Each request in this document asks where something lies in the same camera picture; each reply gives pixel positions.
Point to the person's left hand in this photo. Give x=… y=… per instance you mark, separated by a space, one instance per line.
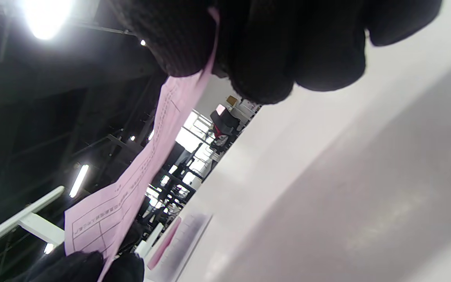
x=73 y=270

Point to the white ceiling beam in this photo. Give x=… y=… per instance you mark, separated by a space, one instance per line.
x=18 y=225

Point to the person's right hand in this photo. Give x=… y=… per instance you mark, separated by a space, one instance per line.
x=288 y=39

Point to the white invoice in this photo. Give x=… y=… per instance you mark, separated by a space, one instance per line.
x=192 y=235

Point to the black and red office chair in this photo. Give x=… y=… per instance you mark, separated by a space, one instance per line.
x=223 y=121

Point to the round ceiling lamp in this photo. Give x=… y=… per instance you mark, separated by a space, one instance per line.
x=45 y=15

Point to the fluorescent ceiling tube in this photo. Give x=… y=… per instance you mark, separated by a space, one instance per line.
x=78 y=180

